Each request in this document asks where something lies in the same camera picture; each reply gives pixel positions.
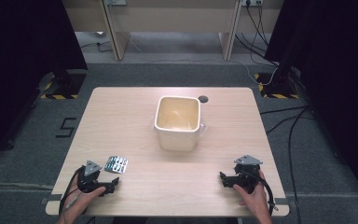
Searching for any person's left hand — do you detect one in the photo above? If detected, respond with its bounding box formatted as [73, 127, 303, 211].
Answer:
[60, 181, 107, 219]

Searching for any black floor cable bundle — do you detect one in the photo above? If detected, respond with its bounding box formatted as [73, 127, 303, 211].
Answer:
[234, 3, 281, 68]

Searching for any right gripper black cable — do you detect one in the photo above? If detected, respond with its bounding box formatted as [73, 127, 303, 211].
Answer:
[241, 168, 280, 217]

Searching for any black stand base hazard tape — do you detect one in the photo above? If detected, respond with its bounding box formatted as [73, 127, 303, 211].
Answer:
[39, 72, 88, 101]
[254, 72, 300, 100]

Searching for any silver pill blister pack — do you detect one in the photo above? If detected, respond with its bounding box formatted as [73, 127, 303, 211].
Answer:
[103, 155, 130, 175]

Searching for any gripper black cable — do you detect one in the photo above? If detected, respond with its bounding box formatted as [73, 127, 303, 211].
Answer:
[241, 168, 280, 217]
[58, 166, 86, 217]

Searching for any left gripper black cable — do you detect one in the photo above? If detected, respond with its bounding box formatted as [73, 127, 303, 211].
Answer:
[58, 166, 86, 217]

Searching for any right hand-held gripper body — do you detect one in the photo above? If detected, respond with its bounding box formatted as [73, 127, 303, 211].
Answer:
[228, 154, 264, 194]

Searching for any person's right hand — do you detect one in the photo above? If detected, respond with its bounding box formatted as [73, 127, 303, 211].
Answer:
[232, 169, 273, 218]

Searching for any black curtain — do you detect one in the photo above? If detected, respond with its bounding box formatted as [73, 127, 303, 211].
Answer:
[0, 0, 89, 169]
[264, 0, 358, 211]

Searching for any white square plastic bin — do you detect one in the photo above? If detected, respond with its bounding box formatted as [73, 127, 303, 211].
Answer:
[153, 95, 207, 153]

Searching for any white wall power strip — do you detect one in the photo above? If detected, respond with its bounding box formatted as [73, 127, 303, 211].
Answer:
[241, 0, 264, 7]

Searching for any beige wooden desk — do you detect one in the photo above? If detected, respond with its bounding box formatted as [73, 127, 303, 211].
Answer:
[61, 0, 285, 62]

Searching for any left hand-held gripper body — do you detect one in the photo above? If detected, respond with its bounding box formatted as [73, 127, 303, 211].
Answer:
[76, 160, 112, 194]

